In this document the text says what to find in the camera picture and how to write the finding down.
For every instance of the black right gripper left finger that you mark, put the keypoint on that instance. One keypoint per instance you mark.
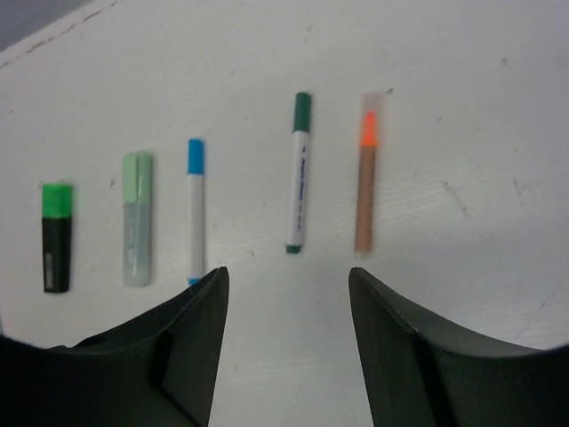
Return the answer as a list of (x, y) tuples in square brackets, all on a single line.
[(158, 369)]

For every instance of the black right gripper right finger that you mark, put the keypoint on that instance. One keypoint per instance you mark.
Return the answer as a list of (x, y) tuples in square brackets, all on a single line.
[(421, 369)]

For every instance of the orange brown highlighter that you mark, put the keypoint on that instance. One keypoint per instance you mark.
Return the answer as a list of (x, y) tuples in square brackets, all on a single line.
[(369, 141)]

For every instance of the dark green capped marker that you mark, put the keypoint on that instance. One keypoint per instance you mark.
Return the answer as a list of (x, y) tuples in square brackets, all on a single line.
[(296, 229)]

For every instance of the black green capped highlighter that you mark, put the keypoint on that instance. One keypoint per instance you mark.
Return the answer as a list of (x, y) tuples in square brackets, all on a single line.
[(57, 212)]

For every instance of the pale green translucent highlighter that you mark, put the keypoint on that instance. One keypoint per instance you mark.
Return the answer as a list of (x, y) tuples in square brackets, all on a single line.
[(137, 186)]

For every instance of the blue capped white marker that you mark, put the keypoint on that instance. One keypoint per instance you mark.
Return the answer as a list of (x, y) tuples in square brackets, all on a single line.
[(196, 210)]

